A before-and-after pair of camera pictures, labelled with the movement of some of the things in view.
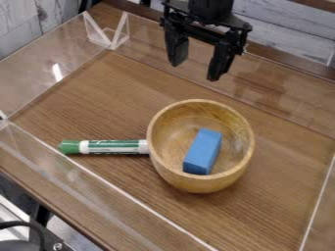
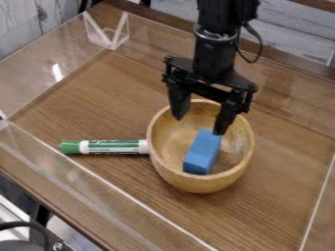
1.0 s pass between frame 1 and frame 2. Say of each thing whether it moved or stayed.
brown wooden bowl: stayed
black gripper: moved
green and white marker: stayed
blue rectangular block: stayed
